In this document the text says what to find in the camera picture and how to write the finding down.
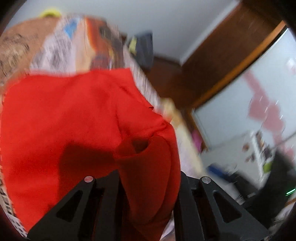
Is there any red garment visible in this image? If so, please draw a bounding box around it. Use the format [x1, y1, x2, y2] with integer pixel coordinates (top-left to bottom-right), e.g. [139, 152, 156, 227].
[1, 69, 181, 240]

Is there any pink slipper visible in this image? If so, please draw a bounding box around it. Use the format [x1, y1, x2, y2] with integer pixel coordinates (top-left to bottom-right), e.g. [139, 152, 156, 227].
[192, 130, 203, 152]

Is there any brown wooden wardrobe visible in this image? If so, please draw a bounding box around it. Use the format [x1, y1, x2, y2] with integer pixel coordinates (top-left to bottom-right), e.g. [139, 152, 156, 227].
[180, 0, 287, 110]

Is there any purple grey backpack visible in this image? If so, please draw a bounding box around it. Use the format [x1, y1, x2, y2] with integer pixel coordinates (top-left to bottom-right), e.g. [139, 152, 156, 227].
[128, 31, 154, 70]

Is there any newspaper print bed cover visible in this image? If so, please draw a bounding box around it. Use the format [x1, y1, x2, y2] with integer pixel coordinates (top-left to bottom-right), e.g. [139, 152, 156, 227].
[1, 15, 204, 240]

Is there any yellow curved bed rail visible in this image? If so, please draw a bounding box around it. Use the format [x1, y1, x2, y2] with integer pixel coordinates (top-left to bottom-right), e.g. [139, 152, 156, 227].
[39, 8, 62, 18]

